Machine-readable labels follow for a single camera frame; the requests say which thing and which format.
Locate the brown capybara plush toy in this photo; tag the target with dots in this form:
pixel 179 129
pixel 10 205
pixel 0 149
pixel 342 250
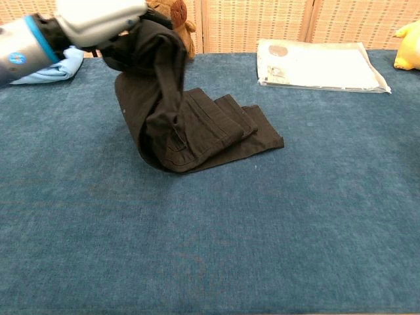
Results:
pixel 187 33

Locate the black trousers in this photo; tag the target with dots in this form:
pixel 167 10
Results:
pixel 197 138

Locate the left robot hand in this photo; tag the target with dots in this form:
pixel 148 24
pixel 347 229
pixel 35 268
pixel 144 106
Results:
pixel 95 19

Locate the blue carpet table cover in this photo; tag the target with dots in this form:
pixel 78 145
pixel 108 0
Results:
pixel 197 246

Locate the light blue folded fleece cloth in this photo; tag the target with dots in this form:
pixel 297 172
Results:
pixel 55 70

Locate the clear bag with white garment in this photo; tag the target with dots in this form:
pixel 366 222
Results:
pixel 321 69

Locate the bamboo folding screen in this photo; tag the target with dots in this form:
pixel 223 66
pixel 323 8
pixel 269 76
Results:
pixel 246 26

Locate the yellow dinosaur plush toy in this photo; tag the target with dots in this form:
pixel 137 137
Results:
pixel 410 49

